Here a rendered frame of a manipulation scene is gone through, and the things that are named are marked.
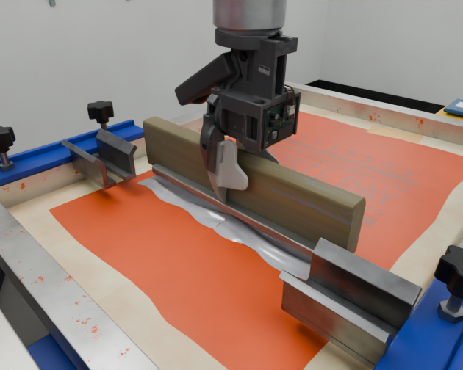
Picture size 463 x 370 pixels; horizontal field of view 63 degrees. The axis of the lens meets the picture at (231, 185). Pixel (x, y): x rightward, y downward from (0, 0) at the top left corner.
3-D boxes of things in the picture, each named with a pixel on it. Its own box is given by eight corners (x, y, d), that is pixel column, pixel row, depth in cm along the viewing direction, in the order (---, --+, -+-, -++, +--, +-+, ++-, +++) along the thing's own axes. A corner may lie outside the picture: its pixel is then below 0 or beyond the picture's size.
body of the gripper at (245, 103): (256, 159, 40) (262, 42, 34) (201, 136, 45) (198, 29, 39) (297, 139, 45) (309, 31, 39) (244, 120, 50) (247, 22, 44)
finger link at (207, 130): (205, 175, 45) (213, 102, 41) (196, 171, 46) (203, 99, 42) (231, 168, 48) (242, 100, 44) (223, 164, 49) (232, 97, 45)
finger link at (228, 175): (234, 222, 45) (245, 150, 41) (201, 203, 48) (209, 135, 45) (251, 216, 47) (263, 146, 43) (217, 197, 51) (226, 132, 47)
